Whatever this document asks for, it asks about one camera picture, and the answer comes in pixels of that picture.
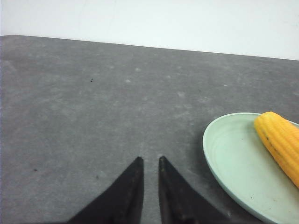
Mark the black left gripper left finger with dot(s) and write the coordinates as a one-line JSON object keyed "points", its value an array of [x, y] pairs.
{"points": [[121, 203]]}

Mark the light green plate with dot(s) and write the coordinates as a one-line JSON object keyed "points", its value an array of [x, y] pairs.
{"points": [[246, 170]]}

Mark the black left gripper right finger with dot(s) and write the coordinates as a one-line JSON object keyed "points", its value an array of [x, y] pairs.
{"points": [[180, 203]]}

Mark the yellow corn cob piece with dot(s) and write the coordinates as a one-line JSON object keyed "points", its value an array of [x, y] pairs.
{"points": [[281, 139]]}

